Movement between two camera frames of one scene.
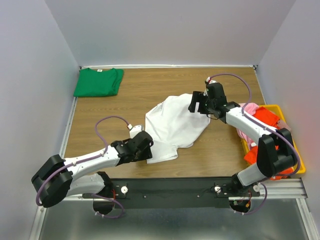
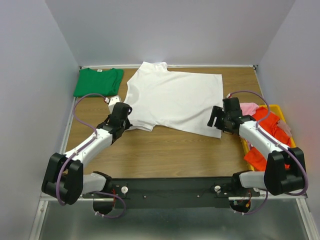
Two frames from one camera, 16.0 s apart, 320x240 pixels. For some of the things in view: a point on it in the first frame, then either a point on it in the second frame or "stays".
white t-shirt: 172,126 to 181,102
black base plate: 177,193 stays
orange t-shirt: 268,118 stays
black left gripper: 147,154 to 128,124
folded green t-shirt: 92,82 stays
